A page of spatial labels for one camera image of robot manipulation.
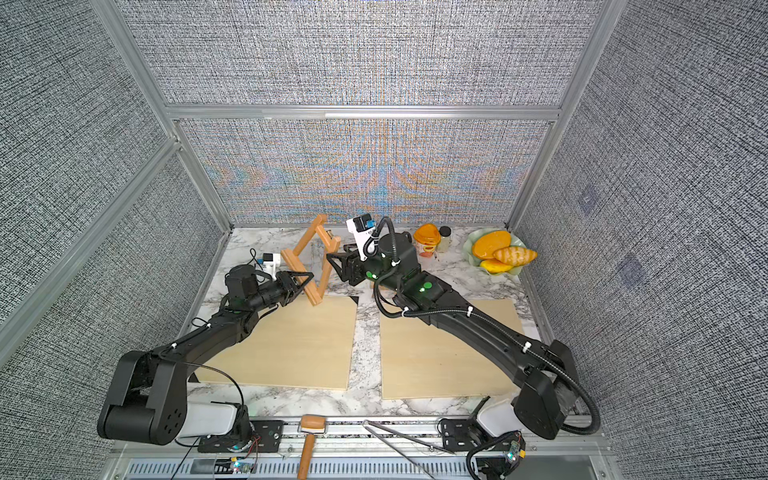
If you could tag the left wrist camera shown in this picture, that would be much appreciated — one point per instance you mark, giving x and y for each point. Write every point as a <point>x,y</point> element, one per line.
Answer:
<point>270,263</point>

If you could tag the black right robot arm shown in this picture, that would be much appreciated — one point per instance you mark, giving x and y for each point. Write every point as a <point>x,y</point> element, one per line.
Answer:
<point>550,400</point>

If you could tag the wooden easel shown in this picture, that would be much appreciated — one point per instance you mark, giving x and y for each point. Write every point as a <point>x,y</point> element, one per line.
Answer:
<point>309,254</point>

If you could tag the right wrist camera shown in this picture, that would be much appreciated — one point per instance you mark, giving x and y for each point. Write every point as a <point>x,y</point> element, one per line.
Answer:
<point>362,228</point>

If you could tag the wooden handled brush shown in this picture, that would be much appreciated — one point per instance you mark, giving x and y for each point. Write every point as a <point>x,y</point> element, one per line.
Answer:
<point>311,426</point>

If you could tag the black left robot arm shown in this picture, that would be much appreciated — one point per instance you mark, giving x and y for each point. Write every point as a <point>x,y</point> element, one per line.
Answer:
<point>146,401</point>

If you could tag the striped bread toy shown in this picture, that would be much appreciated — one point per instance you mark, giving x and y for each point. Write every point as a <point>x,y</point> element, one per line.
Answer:
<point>515,256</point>

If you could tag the orange mango toy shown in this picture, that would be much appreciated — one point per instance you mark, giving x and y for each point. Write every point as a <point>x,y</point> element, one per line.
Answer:
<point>484,247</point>

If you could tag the wooden canvas board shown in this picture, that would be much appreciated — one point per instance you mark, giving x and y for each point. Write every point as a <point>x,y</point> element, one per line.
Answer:
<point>299,346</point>
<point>420,361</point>

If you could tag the yellow fruit toy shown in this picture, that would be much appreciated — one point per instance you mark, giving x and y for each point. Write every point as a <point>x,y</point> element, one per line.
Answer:
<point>494,267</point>

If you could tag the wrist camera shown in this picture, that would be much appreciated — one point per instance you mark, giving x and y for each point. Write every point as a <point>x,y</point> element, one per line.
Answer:
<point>270,263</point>
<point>362,228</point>

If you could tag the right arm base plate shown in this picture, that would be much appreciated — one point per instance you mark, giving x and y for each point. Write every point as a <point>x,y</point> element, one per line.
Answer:
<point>465,433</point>

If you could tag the small black-capped bottle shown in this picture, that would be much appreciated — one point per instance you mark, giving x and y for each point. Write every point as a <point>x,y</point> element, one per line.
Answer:
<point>445,233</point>

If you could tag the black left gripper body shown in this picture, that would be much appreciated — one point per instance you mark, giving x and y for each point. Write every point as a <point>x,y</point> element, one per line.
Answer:
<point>273,292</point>

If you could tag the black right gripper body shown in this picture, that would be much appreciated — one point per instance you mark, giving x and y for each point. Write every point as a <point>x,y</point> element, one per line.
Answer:
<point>363,271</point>

